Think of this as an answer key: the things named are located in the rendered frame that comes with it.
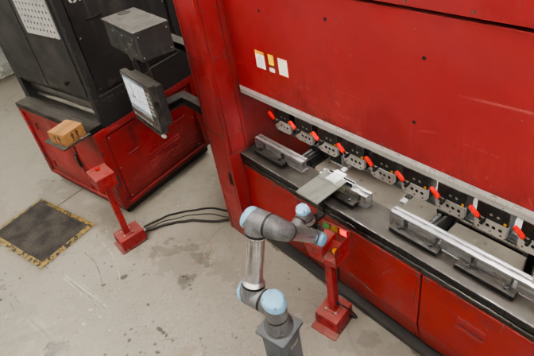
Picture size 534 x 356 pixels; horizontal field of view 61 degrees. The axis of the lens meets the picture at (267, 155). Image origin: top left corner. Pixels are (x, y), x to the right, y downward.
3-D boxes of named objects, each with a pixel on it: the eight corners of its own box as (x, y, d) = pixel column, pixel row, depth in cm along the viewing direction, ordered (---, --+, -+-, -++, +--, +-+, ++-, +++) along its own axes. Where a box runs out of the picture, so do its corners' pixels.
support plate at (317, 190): (296, 191, 281) (296, 191, 280) (325, 171, 293) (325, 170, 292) (317, 205, 269) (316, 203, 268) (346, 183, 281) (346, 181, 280)
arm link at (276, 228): (288, 220, 200) (331, 230, 241) (268, 212, 206) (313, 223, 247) (279, 245, 199) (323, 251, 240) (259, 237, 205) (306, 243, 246)
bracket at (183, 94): (160, 110, 360) (157, 102, 356) (185, 97, 371) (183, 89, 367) (187, 126, 333) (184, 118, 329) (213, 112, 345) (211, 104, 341)
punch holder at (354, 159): (343, 161, 268) (342, 138, 259) (353, 155, 272) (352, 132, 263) (363, 172, 258) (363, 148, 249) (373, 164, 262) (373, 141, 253)
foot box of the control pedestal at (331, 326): (310, 326, 316) (308, 316, 309) (330, 301, 330) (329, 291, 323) (334, 342, 304) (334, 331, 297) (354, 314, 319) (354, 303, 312)
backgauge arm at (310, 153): (295, 171, 338) (292, 156, 330) (351, 133, 368) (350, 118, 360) (302, 176, 332) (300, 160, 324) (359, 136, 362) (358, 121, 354)
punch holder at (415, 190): (400, 190, 242) (402, 165, 232) (411, 182, 246) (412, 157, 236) (426, 203, 232) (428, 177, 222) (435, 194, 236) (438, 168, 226)
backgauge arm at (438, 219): (418, 241, 268) (419, 224, 260) (476, 187, 298) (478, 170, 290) (430, 248, 263) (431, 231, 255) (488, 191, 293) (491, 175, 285)
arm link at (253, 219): (257, 317, 223) (263, 218, 204) (234, 303, 232) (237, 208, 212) (271, 304, 233) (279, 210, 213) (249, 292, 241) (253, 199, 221)
